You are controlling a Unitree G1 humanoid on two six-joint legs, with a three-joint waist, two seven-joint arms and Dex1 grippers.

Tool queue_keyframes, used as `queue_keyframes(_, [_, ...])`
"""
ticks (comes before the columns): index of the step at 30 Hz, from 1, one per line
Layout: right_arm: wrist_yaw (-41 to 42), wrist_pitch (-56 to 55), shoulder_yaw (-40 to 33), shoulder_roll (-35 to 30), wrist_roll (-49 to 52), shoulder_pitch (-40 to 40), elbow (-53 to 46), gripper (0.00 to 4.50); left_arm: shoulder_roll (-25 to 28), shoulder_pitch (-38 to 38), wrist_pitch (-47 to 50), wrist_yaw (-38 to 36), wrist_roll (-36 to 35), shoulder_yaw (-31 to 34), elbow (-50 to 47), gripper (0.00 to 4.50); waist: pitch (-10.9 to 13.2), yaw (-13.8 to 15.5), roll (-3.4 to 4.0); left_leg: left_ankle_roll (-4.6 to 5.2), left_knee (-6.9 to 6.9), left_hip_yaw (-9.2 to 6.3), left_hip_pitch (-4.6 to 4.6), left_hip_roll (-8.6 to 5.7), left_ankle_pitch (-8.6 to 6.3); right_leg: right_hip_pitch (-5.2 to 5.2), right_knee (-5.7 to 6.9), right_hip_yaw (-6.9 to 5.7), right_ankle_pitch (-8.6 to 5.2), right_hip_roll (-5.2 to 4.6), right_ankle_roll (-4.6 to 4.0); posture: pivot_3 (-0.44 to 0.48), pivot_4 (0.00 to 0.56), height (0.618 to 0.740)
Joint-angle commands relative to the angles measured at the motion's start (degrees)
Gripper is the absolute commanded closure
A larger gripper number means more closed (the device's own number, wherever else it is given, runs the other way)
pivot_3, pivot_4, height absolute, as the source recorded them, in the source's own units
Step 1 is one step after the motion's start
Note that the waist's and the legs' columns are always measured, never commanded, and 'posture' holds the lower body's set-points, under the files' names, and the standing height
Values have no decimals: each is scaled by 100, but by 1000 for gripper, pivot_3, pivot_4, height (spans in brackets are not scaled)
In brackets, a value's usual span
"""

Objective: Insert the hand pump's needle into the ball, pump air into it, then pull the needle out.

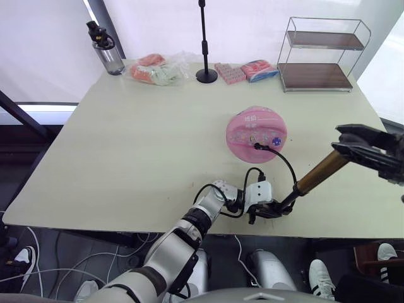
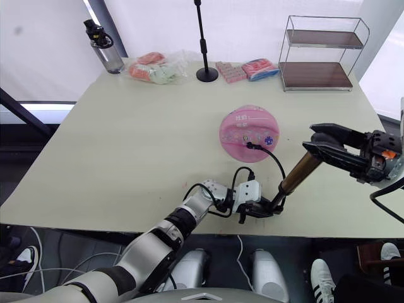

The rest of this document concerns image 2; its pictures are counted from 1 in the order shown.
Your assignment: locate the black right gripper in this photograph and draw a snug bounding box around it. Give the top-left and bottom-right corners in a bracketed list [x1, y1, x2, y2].
[302, 123, 400, 184]

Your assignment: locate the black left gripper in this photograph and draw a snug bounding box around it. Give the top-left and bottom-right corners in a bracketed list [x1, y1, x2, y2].
[237, 196, 283, 225]

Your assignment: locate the pink deflated ball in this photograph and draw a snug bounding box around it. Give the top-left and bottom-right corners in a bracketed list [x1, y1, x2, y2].
[219, 104, 282, 163]

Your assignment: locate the silver robot right leg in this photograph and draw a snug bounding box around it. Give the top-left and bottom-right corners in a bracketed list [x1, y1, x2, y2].
[250, 248, 290, 303]

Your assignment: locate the silver robot leg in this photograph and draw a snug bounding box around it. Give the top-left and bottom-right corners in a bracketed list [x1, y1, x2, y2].
[250, 248, 290, 303]
[163, 248, 211, 293]

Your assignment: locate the metal two-tier shelf rack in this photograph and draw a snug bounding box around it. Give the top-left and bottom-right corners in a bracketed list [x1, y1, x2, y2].
[278, 15, 371, 93]

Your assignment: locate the white striped sneaker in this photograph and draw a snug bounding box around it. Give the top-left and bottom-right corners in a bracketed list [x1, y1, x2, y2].
[379, 242, 402, 285]
[14, 246, 40, 285]
[310, 258, 336, 303]

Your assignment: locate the silver robot left leg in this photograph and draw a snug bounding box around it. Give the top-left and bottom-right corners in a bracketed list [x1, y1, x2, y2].
[163, 248, 211, 293]

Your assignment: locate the brown wooden box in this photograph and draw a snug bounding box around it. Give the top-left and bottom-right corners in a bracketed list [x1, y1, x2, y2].
[356, 242, 384, 275]

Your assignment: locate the red and blue packet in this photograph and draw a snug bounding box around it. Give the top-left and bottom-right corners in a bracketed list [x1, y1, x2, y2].
[241, 57, 280, 83]

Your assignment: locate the grey robot torso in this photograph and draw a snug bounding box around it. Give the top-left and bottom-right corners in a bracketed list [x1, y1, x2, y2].
[119, 285, 285, 303]

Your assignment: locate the dark trouser leg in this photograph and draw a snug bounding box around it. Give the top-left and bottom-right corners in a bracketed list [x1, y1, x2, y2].
[333, 268, 404, 303]

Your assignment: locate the pink block pack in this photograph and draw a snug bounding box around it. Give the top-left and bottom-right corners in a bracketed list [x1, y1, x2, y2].
[215, 61, 247, 84]

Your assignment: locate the black microphone stand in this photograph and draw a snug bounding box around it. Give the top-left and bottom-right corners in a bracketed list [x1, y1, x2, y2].
[193, 0, 220, 84]

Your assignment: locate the plastic bag of cloths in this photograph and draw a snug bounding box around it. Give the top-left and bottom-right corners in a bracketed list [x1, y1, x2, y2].
[127, 50, 191, 86]

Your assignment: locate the clear black-capped water bottle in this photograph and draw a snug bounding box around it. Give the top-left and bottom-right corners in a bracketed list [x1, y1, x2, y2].
[83, 18, 126, 75]

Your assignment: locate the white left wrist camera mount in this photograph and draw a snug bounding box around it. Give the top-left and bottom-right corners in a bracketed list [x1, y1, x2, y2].
[235, 180, 263, 209]

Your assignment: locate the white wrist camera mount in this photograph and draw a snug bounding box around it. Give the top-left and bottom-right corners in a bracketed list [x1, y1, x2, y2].
[385, 156, 404, 182]
[235, 180, 263, 209]

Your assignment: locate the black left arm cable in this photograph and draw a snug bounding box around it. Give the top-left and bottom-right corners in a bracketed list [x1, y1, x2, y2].
[206, 166, 255, 219]

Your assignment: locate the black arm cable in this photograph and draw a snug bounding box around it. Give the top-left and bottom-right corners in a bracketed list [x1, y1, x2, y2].
[369, 176, 404, 222]
[206, 166, 255, 219]

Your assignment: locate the white floor cable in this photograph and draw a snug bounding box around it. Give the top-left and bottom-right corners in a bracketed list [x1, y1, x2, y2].
[237, 234, 255, 293]
[0, 226, 127, 294]

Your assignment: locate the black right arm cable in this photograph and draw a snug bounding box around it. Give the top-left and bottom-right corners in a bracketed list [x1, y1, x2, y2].
[369, 176, 404, 222]

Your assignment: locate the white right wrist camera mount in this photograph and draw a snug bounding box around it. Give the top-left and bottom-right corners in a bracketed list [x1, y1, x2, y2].
[385, 156, 404, 182]

